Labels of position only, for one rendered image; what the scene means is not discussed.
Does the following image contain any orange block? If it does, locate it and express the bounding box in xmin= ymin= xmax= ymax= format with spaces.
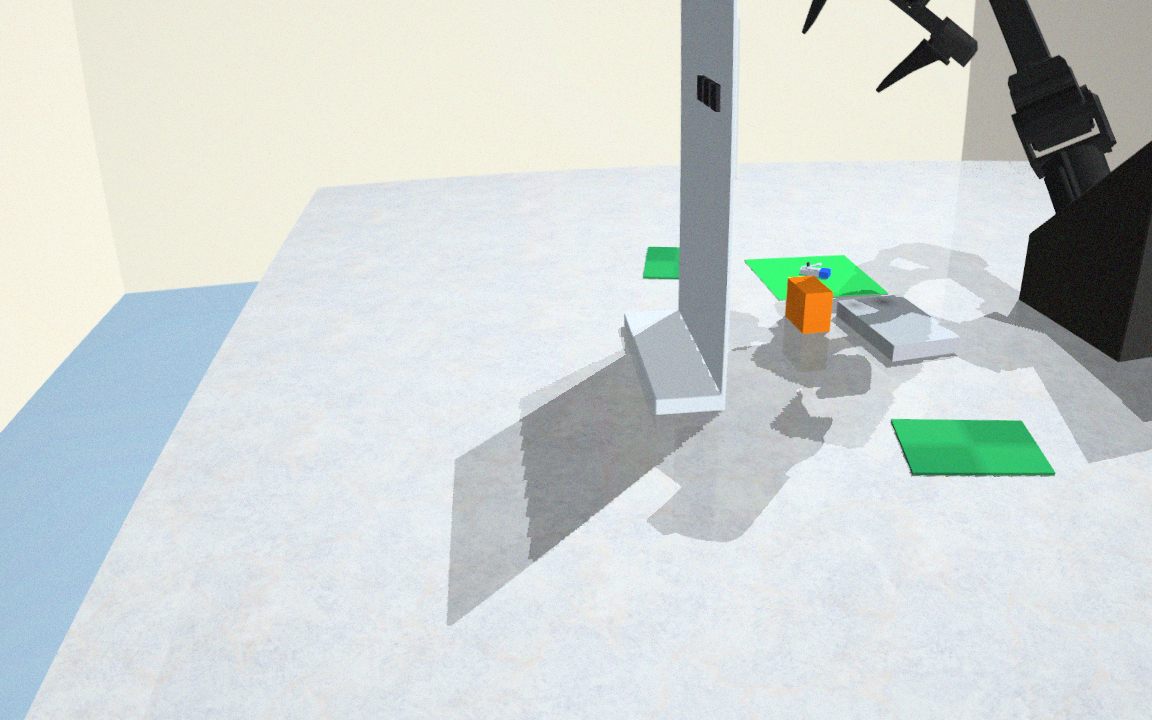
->
xmin=785 ymin=275 xmax=833 ymax=334

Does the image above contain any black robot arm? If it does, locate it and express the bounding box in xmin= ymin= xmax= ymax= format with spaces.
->
xmin=990 ymin=0 xmax=1117 ymax=214

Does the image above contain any white network plug with blue boot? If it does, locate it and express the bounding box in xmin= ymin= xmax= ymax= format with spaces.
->
xmin=799 ymin=262 xmax=831 ymax=279

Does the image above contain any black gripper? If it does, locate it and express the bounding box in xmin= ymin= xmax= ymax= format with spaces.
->
xmin=802 ymin=0 xmax=978 ymax=93

